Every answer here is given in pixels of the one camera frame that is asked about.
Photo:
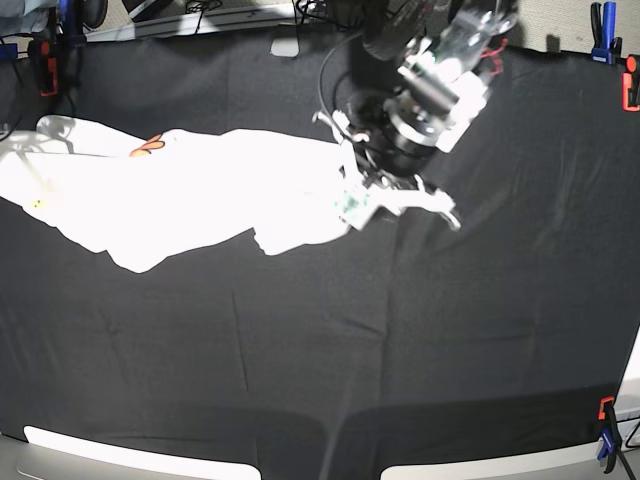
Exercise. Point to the red clamp top right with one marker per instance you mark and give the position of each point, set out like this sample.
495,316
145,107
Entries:
630,84

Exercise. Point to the blue clamp top left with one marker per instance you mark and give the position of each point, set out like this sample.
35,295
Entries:
70,22

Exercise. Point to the red clamp top left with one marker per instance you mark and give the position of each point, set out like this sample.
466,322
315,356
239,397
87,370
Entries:
42,55

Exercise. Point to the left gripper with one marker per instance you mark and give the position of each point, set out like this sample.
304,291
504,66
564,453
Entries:
386,150

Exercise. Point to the white printed t-shirt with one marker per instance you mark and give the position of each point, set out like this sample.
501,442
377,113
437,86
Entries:
143,201

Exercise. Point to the blue clamp top right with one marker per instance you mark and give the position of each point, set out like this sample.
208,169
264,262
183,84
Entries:
607,46

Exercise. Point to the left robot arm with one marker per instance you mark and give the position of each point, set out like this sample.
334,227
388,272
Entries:
444,82

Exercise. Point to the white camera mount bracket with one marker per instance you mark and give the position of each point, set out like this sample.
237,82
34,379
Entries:
394,195

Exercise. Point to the red blue clamp bottom right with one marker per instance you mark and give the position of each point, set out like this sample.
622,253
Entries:
609,434

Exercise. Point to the grey tape patch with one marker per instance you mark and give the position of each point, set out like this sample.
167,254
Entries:
285,48

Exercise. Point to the black table cloth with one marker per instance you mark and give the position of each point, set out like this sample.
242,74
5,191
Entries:
405,343

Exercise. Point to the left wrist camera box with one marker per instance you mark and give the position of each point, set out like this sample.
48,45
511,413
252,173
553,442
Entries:
356,206

